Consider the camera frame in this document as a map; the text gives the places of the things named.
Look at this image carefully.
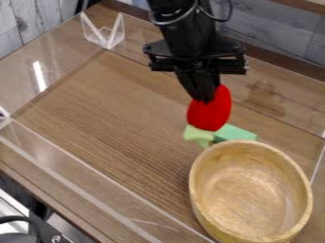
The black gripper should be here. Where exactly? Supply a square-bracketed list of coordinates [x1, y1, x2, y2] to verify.
[142, 12, 246, 103]

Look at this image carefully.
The red plush fruit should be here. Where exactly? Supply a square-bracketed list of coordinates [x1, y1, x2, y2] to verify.
[182, 84, 234, 150]

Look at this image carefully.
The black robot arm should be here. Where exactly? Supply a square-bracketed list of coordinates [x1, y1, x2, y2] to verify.
[142, 0, 246, 103]

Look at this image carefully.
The green foam block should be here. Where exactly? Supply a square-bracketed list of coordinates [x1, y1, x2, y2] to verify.
[213, 123, 258, 142]

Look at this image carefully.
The wooden bowl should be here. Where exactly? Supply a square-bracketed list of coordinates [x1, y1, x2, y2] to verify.
[189, 140, 313, 243]

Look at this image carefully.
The black cable bottom left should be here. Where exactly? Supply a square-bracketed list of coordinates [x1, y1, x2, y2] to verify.
[0, 215, 42, 243]

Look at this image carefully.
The black metal bracket bottom left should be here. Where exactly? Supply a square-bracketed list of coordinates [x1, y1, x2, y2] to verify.
[28, 212, 74, 243]

